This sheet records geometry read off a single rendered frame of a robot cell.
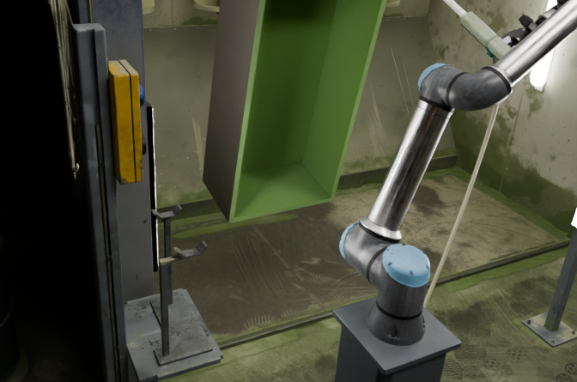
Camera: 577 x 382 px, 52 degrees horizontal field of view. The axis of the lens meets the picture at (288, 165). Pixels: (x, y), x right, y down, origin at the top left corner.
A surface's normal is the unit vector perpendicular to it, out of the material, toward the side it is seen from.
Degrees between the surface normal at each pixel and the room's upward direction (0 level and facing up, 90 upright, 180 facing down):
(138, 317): 0
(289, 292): 0
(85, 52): 90
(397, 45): 57
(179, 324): 0
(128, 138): 90
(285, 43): 102
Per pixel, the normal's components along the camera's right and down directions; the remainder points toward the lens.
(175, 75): 0.42, -0.15
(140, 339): 0.06, -0.91
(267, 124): 0.46, 0.58
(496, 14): -0.89, 0.14
